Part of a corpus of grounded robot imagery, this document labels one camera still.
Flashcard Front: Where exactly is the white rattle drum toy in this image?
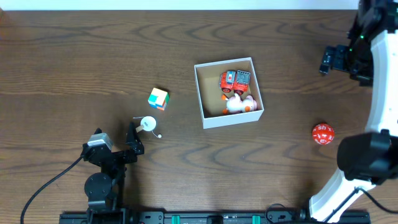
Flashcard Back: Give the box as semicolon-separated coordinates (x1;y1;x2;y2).
134;116;162;139

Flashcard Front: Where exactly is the multicoloured puzzle cube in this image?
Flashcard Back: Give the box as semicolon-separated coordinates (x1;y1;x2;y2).
148;88;170;111

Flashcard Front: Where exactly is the red lettered ball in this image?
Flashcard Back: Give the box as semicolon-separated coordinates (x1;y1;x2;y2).
312;123;335;145

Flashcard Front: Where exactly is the white cardboard box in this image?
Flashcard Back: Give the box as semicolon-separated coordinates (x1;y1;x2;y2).
194;57;264;129

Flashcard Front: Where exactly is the red toy fire truck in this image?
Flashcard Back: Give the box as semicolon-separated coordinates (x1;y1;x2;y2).
219;70;251;95

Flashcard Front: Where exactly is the pink white toy duck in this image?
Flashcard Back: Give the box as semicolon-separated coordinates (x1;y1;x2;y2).
221;93;257;114

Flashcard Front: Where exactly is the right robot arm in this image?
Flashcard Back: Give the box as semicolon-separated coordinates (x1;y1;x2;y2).
298;0;397;223

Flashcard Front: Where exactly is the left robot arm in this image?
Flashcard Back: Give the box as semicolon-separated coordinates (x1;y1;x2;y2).
81;122;144;223

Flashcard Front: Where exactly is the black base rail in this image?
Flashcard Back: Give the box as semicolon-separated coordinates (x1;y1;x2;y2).
58;210;371;224

